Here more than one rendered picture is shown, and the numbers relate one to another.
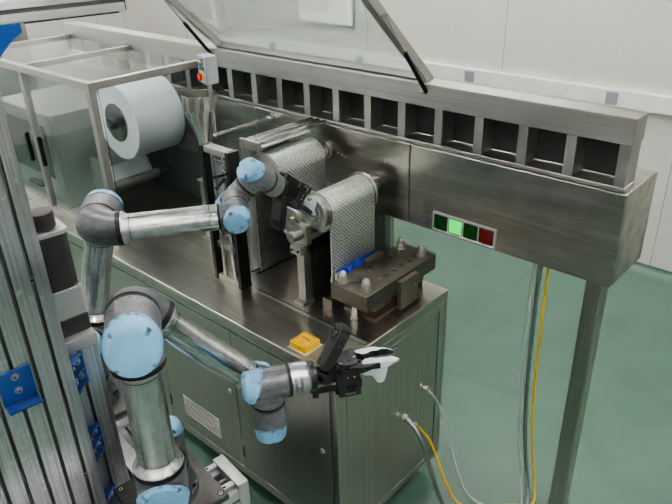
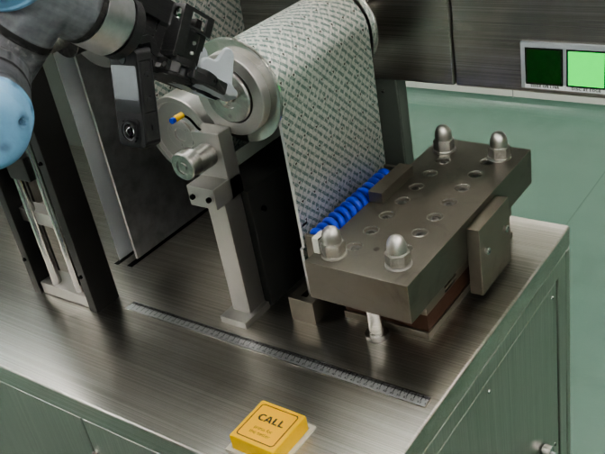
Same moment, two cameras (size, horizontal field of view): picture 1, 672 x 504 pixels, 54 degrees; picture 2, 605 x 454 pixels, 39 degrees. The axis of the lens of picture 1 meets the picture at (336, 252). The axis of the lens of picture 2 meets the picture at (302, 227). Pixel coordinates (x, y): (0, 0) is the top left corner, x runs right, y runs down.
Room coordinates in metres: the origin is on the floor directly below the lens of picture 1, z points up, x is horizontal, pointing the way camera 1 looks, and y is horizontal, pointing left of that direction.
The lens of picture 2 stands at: (1.00, 0.06, 1.64)
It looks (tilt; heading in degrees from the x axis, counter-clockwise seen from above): 30 degrees down; 358
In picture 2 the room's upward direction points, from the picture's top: 11 degrees counter-clockwise
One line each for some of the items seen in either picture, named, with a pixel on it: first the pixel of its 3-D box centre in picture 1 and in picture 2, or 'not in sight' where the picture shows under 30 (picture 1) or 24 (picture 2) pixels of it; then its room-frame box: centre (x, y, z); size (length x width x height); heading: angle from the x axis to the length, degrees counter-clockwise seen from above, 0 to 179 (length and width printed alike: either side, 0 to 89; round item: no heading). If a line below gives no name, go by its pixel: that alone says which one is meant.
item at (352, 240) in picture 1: (353, 242); (338, 153); (2.12, -0.06, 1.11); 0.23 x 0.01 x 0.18; 137
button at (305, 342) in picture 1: (304, 342); (269, 431); (1.79, 0.11, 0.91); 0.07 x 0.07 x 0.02; 47
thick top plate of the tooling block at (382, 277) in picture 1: (385, 275); (427, 218); (2.07, -0.17, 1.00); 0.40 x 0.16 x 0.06; 137
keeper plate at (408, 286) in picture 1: (408, 290); (491, 245); (2.01, -0.25, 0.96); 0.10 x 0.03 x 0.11; 137
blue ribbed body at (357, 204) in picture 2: (356, 264); (355, 205); (2.10, -0.07, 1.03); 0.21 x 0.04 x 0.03; 137
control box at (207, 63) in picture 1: (205, 69); not in sight; (2.47, 0.45, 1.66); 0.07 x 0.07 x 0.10; 32
